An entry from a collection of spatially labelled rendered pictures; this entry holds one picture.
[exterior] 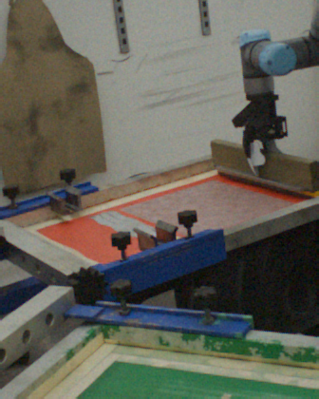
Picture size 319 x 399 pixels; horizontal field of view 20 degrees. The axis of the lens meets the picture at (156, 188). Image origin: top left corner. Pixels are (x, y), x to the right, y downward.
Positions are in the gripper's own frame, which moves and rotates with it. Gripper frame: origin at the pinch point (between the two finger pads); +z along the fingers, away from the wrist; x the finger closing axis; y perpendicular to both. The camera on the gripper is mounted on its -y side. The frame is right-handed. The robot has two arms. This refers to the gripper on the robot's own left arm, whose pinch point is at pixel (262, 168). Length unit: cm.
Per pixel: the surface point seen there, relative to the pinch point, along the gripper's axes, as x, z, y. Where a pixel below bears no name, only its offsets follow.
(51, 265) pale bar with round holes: -73, -4, 27
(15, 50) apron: 19, -17, -194
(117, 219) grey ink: -39.5, 4.2, -7.6
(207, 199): -14.9, 4.9, -4.2
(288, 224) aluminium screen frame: -16.6, 3.8, 29.4
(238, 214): -17.3, 4.8, 12.1
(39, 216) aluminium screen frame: -52, 3, -25
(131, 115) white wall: 75, 25, -200
